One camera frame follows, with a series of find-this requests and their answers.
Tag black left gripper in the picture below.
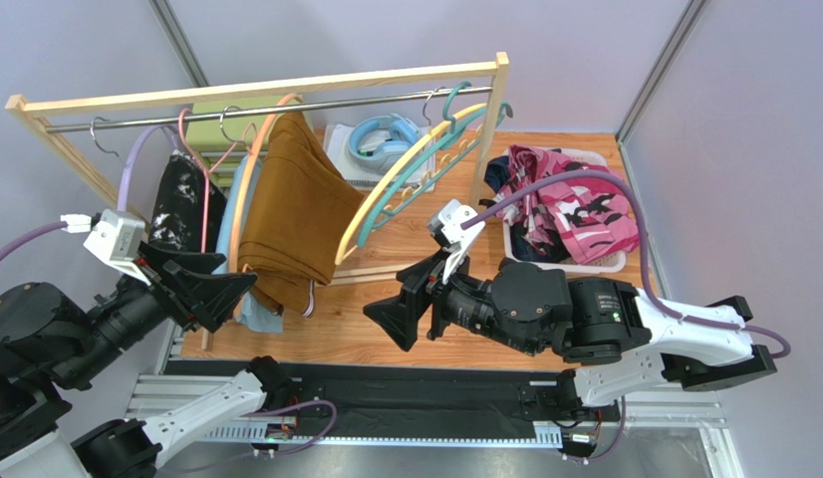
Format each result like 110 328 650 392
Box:
59 236 263 383

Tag yellow clothes hanger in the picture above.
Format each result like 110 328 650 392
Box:
329 103 486 265

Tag dark blue jeans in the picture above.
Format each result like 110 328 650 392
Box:
484 155 571 263

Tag pink camouflage trousers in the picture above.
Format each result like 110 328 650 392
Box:
493 144 640 265

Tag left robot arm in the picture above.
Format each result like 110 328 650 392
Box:
0 244 292 477

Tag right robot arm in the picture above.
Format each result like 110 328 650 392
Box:
363 253 777 422

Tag light blue trousers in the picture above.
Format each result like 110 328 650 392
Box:
214 155 284 334

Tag black white patterned trousers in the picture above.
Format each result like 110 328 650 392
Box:
148 151 227 252

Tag brown trousers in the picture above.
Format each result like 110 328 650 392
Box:
236 113 364 317

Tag pink clothes hanger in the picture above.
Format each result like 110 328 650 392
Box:
177 106 247 253

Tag white notebook stack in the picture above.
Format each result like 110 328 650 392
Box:
323 123 436 190

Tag green box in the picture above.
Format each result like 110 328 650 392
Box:
185 95 303 184

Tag steel hanging rod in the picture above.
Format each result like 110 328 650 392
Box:
42 85 495 135

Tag white plastic laundry basket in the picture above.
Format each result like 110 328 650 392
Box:
502 148 627 275

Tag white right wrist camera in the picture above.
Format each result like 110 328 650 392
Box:
427 199 485 285

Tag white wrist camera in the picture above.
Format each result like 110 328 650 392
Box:
60 209 151 285
427 199 485 285

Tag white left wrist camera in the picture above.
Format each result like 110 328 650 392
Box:
60 209 151 285

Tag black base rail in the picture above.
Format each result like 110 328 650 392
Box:
161 358 625 447

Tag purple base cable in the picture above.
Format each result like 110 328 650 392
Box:
225 399 338 459

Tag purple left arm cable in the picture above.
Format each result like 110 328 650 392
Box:
0 221 71 275

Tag wooden clothes rack frame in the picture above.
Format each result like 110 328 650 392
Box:
3 51 511 352

